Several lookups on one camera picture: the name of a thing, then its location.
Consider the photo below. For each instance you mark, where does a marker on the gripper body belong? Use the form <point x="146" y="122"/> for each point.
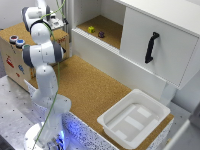
<point x="58" y="23"/>

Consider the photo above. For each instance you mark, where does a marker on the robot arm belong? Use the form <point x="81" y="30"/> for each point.
<point x="46" y="83"/>

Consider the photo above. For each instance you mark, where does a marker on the yellow block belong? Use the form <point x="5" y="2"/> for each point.
<point x="91" y="29"/>

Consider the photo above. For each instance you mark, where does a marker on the purple block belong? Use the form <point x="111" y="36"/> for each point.
<point x="101" y="34"/>

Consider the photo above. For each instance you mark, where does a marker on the blue button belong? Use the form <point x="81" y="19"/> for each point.
<point x="20" y="42"/>

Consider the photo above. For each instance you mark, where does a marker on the red button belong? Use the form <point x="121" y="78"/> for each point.
<point x="13" y="38"/>

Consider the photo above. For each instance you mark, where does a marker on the white cabinet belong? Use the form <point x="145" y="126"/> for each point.
<point x="100" y="58"/>

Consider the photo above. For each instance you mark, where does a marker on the wooden drawer box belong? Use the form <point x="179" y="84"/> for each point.
<point x="11" y="68"/>

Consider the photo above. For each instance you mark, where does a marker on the white sliding door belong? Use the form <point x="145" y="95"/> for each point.
<point x="170" y="56"/>

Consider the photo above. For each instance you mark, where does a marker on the white plastic box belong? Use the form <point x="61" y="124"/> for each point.
<point x="133" y="121"/>

